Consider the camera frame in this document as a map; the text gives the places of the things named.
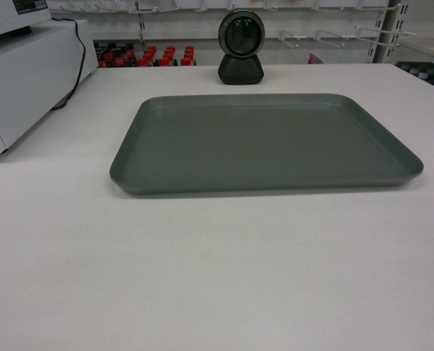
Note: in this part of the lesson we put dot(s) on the grey silver serving tray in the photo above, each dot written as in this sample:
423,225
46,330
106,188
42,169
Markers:
249,142

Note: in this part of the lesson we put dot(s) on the white cash register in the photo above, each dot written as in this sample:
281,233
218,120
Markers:
42,62

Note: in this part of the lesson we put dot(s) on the black barcode scanner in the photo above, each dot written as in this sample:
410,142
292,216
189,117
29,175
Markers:
241,36

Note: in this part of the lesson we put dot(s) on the red capped bottles group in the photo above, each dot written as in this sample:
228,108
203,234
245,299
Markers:
120,55

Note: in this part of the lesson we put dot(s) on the white checkout counter top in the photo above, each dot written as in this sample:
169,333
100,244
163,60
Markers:
84,266

